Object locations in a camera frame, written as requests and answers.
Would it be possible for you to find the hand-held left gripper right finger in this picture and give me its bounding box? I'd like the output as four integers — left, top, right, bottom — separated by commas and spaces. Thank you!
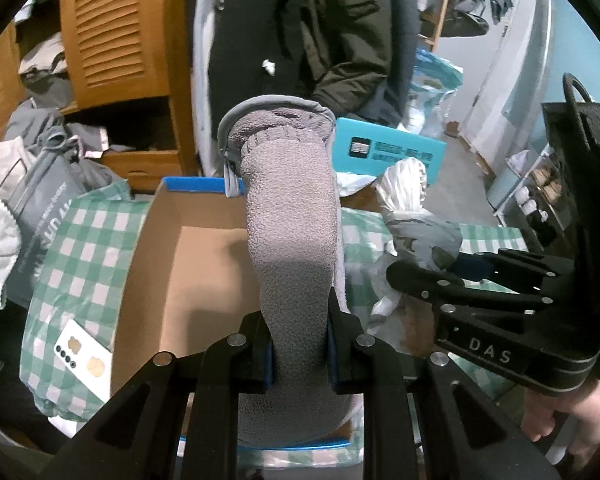
325, 292, 566, 480

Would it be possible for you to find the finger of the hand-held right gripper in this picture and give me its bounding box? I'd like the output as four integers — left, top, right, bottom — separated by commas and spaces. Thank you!
452, 247, 577, 294
386, 259, 599, 387

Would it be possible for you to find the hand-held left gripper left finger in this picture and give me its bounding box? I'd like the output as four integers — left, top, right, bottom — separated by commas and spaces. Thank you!
40, 309, 277, 480

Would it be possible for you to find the blue and brown cardboard box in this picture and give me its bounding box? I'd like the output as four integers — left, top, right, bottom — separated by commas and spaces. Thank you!
107, 176, 355, 457

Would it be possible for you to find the grey fuzzy sock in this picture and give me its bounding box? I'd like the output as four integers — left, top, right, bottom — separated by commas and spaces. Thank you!
217, 94, 353, 448

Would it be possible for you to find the person's right hand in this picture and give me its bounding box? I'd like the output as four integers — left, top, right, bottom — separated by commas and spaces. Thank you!
520, 384, 600, 467

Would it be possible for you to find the shoe rack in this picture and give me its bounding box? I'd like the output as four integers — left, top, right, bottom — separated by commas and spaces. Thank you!
500, 144, 567, 252

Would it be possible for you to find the light blue cabinet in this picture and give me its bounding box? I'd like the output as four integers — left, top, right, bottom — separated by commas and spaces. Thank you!
484, 157, 527, 227

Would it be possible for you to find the teal box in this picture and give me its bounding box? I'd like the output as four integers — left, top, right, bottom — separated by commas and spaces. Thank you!
332, 117, 448, 187

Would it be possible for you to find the white phone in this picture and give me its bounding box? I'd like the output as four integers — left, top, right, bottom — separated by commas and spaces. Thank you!
51, 319, 115, 380

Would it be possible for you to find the blue striped plastic bag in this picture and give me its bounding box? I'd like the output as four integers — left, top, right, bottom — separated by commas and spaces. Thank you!
405, 49, 464, 137

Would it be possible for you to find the green checked plastic-wrapped cloth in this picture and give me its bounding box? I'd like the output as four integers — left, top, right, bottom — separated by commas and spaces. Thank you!
20, 180, 531, 480

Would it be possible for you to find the dark clothes pile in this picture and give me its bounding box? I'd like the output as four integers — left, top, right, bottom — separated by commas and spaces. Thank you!
450, 0, 517, 39

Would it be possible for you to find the wooden shelf rack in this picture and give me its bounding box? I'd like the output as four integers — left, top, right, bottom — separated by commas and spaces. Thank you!
414, 0, 457, 52

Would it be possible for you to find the white garment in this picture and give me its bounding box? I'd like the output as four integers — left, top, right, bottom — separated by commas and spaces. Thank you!
191, 0, 233, 177

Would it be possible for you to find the white towel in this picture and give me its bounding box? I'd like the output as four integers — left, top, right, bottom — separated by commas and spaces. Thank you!
0, 140, 27, 311

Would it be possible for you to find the black fleece jacket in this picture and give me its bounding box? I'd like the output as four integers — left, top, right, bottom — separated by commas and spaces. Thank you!
207, 0, 326, 181

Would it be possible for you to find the grey garment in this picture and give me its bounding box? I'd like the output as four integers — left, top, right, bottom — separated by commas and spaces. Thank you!
5, 100, 138, 181

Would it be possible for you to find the grey and white clothes pile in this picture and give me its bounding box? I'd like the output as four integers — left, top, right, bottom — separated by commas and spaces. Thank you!
15, 30, 76, 108

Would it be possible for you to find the wooden louvred cabinet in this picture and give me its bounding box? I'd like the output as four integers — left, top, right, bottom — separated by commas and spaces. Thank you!
0, 0, 203, 193

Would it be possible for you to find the grey printed drawstring bag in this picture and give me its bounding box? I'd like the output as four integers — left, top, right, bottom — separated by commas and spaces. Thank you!
5, 127, 131, 311

